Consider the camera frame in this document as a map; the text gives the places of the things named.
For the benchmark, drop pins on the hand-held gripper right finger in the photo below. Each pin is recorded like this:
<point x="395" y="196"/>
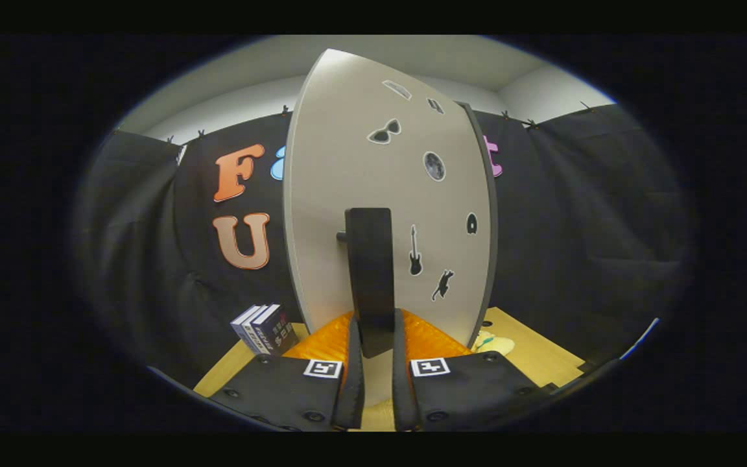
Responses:
<point x="403" y="395"/>

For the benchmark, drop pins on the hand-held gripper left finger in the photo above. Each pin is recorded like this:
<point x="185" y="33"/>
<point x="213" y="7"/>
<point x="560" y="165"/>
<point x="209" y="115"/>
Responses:
<point x="353" y="389"/>

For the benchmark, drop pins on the beige cabinet door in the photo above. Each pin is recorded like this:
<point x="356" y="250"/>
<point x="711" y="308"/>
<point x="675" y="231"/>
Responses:
<point x="328" y="194"/>

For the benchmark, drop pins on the cream plush toy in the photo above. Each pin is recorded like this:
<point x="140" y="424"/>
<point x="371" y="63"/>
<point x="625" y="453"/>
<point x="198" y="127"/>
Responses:
<point x="493" y="342"/>

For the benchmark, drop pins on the black backdrop cloth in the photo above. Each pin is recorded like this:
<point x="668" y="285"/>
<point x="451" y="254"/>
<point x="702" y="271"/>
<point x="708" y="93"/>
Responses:
<point x="574" y="227"/>

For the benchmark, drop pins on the white blue-edged object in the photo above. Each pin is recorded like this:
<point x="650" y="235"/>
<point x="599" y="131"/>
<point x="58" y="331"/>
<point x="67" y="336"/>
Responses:
<point x="639" y="338"/>

